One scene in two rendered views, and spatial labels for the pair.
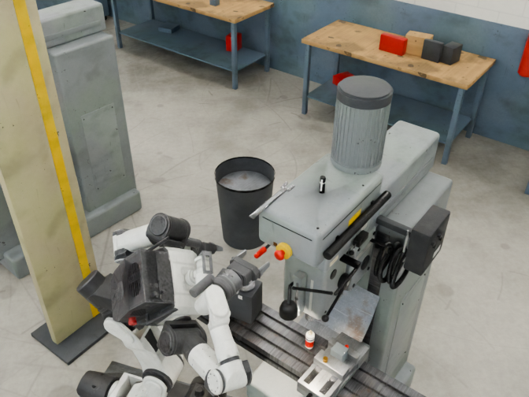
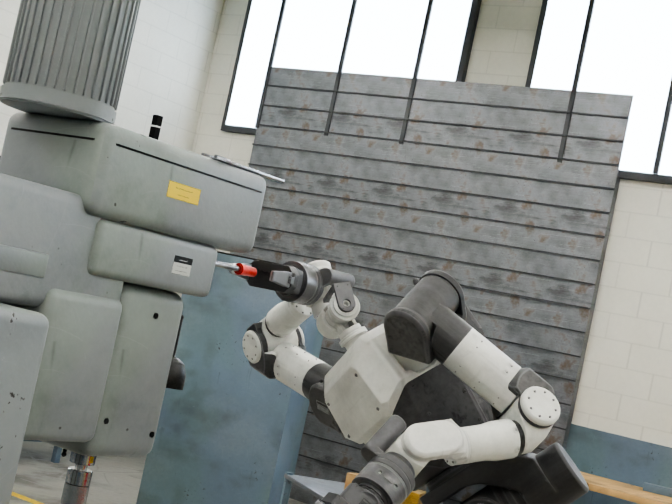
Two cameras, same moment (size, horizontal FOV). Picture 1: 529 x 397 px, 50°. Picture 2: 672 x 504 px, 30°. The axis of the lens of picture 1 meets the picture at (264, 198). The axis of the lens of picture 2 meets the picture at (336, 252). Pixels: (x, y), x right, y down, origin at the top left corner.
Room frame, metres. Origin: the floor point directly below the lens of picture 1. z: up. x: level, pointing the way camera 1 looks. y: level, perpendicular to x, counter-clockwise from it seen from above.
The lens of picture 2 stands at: (4.06, 0.07, 1.65)
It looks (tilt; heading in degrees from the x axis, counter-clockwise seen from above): 3 degrees up; 177
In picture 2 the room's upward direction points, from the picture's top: 12 degrees clockwise
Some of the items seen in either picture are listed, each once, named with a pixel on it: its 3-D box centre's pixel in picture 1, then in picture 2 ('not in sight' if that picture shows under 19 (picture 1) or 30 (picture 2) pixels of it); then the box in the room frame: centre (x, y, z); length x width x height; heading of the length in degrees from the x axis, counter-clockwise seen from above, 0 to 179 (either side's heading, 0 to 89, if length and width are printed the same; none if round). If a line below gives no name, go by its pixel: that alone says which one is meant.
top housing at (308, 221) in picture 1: (322, 205); (137, 185); (1.68, -0.22, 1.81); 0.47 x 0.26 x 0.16; 144
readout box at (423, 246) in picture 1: (427, 240); not in sight; (1.71, -0.66, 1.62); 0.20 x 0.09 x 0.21; 144
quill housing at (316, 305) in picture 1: (315, 272); (101, 363); (1.67, -0.21, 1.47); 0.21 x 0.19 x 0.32; 54
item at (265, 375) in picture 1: (305, 370); not in sight; (1.67, -0.21, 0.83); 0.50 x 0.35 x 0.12; 144
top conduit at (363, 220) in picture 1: (358, 222); not in sight; (1.61, -0.35, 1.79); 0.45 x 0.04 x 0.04; 144
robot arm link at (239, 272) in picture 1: (235, 276); (285, 281); (1.42, 0.10, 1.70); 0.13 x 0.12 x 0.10; 54
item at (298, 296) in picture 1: (298, 293); not in sight; (1.58, -0.14, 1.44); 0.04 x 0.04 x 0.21; 54
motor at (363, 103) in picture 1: (360, 125); (76, 25); (1.87, -0.36, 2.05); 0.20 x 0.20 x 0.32
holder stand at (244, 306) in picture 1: (237, 294); not in sight; (1.93, 0.13, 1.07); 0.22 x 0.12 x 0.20; 65
